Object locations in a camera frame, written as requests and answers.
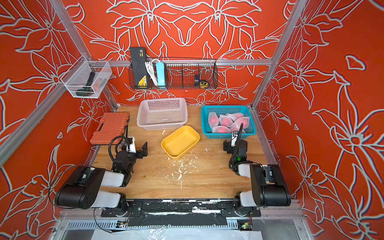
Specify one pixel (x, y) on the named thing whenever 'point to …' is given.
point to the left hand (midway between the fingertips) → (139, 141)
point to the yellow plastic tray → (180, 142)
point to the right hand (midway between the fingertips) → (231, 138)
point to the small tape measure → (203, 84)
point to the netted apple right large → (236, 125)
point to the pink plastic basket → (162, 113)
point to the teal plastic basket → (246, 110)
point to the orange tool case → (111, 127)
